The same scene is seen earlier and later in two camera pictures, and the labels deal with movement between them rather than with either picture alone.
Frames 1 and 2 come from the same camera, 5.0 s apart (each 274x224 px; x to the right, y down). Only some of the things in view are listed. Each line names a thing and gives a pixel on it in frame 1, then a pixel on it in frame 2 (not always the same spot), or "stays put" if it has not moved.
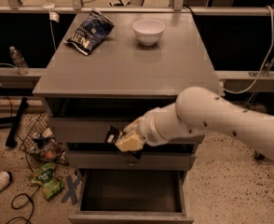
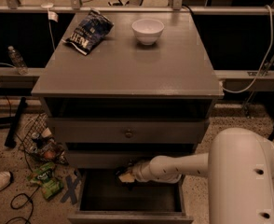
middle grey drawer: (148, 161) stays put
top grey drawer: (94, 131) stays put
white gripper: (147, 127) to (139, 172)
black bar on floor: (14, 130) stays put
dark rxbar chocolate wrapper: (112, 134) to (129, 171)
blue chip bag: (90, 32) stays put
